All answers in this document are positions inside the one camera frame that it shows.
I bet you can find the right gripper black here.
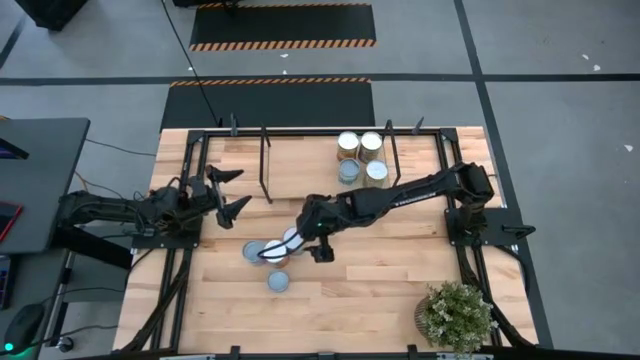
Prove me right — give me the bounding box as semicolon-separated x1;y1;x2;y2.
297;195;339;264

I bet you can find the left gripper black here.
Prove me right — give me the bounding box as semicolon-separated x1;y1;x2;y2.
184;165;253;230

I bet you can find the tin can white lid orange label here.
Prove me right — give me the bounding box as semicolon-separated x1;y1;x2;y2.
262;239;290;270

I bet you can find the tin can blue-grey lid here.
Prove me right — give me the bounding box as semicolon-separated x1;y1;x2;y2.
266;269;291;294
337;158;362;187
241;239;267;267

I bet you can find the black mat with hazard stripes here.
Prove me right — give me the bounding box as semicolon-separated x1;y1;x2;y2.
188;2;377;52
159;77;376;132

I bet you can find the black desk leg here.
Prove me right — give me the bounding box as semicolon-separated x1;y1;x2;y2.
52;219;134;270

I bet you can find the potted plant in woven basket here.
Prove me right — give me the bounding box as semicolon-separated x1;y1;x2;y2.
413;280;500;357

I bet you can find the dark grey desk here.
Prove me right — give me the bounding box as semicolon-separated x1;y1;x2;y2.
0;117;91;255

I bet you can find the red phone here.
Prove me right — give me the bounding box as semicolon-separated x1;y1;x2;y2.
0;201;24;244

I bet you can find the black monitor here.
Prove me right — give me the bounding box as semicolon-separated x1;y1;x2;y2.
0;137;30;161

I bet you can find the dark keyboard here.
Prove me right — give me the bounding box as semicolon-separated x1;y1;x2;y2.
0;254;14;310

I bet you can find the black computer mouse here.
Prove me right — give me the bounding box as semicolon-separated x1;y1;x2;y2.
3;303;46;354

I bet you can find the black box on floor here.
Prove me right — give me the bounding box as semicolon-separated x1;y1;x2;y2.
14;0;89;31

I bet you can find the black aluminium rig frame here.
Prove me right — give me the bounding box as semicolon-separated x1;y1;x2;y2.
119;127;539;354

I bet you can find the wooden shelf black metal frame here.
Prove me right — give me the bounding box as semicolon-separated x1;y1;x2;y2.
258;119;403;205

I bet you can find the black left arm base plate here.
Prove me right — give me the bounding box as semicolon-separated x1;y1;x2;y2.
130;227;201;250

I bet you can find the black floor cable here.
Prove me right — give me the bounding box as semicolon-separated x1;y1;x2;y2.
160;0;224;127

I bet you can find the black cable bundle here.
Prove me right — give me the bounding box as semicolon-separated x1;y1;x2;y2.
459;245;534;349
119;247;194;353

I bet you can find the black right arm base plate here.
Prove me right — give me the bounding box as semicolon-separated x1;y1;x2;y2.
444;207;536;247

